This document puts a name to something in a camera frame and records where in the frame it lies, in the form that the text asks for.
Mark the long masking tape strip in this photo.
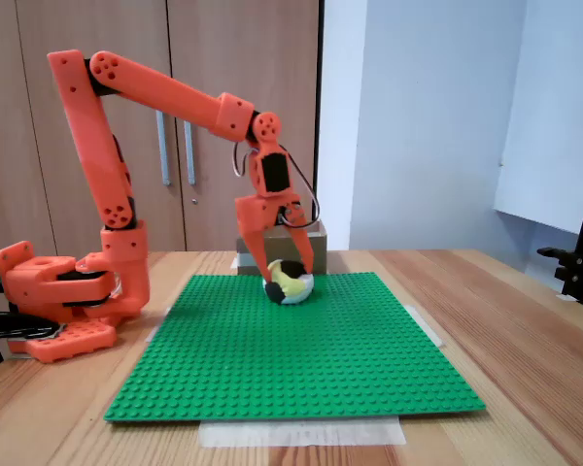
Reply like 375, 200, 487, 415
197, 416, 408, 449

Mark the yellow black white ball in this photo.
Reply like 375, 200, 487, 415
262, 259, 316, 306

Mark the short masking tape strip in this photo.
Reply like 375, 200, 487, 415
401, 303, 447, 349
145, 305, 174, 344

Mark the thin servo cable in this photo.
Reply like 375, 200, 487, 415
231, 140, 321, 230

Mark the black camera stand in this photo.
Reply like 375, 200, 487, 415
536, 145, 583, 306

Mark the brown wooden cabinet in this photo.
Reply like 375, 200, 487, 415
0, 0, 322, 253

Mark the metal cabinet handle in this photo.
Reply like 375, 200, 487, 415
183, 120, 197, 185
154, 110, 172, 186

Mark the white wall panel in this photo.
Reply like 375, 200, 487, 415
493, 0, 583, 237

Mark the brown cardboard box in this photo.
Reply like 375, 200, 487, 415
236, 218, 328, 277

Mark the green studded baseplate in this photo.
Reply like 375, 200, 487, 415
103, 271, 487, 424

